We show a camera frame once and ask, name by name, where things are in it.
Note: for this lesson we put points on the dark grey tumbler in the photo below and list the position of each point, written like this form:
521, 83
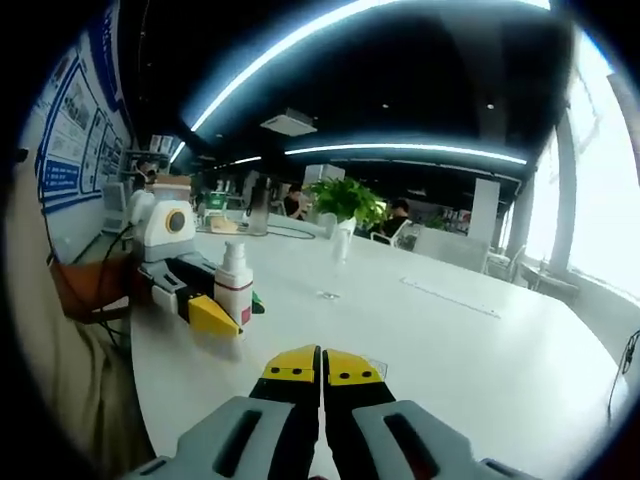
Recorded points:
259, 220

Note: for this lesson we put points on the clear pump bottle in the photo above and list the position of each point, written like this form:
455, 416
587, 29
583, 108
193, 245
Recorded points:
329, 295

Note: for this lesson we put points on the person in beige shirt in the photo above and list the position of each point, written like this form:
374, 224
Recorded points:
75, 390

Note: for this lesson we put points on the blue white wall poster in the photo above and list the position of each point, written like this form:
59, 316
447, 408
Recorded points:
65, 145

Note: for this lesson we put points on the grey office chair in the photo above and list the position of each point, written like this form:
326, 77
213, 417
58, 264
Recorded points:
114, 210

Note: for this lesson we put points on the potted green plant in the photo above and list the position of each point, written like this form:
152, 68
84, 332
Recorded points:
350, 197

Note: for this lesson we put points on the wide clear bottle cover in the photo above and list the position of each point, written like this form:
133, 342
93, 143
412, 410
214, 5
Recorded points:
377, 369

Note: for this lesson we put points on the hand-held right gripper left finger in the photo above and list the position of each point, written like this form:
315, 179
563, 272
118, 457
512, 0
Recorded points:
250, 435

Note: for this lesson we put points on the brown cardboard box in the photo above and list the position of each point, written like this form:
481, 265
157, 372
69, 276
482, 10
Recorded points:
172, 181

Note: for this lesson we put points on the beige tissue box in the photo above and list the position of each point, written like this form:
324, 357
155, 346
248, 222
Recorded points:
222, 226

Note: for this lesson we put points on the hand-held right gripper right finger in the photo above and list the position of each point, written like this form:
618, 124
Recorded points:
405, 435

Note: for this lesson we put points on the green box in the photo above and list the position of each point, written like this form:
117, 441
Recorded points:
217, 201

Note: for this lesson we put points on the wall shelf with white boxes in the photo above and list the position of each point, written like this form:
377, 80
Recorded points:
162, 145

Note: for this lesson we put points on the slim clear bottle cover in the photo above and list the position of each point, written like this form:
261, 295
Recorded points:
341, 245

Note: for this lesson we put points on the white pump bottle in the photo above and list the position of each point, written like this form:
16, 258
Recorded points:
232, 300

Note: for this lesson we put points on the window side counter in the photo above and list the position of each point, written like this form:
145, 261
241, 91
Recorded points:
550, 282

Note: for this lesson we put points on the ceiling light strip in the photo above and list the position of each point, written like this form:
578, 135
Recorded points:
400, 146
246, 160
280, 47
177, 151

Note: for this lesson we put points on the white office chair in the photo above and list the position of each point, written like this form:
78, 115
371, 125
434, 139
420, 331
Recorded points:
450, 250
402, 235

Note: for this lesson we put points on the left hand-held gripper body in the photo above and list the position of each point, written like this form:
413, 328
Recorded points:
167, 230

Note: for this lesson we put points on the ceiling air conditioner unit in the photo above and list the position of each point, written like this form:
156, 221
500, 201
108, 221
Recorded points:
289, 122

